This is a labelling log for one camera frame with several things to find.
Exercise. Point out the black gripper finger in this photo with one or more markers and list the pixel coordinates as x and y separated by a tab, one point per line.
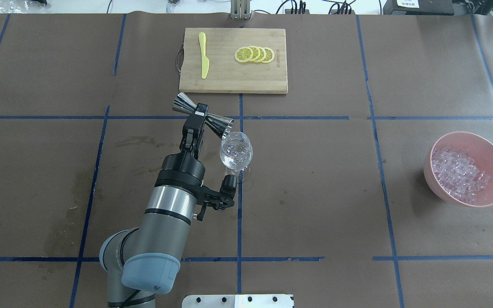
196	119

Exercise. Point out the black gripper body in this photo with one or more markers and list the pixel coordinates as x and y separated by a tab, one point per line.
182	169

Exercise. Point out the steel double jigger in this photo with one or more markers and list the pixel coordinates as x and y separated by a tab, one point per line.
220	125

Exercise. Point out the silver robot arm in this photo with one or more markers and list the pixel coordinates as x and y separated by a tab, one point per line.
144	261

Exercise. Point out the clear wine glass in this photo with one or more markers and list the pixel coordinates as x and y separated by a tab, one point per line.
236	154

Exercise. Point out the pile of clear ice cubes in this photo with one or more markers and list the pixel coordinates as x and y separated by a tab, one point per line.
456	172

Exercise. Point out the wooden cutting board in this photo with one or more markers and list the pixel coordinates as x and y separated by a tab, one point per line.
227	75

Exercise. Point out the lemon slice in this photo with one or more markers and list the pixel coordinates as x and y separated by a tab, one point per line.
244	54
254	53
269	55
261	54

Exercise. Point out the yellow plastic knife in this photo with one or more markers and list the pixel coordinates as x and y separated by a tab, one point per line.
205	62

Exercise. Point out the black box with label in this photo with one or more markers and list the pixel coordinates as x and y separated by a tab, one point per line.
418	7

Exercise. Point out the pink bowl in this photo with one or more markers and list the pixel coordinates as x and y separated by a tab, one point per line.
477	148

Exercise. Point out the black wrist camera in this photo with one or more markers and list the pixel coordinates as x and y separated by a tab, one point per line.
227	188

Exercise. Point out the aluminium frame post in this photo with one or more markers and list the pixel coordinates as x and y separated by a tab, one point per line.
240	9

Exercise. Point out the white camera post with base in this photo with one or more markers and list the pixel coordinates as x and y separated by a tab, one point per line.
239	301

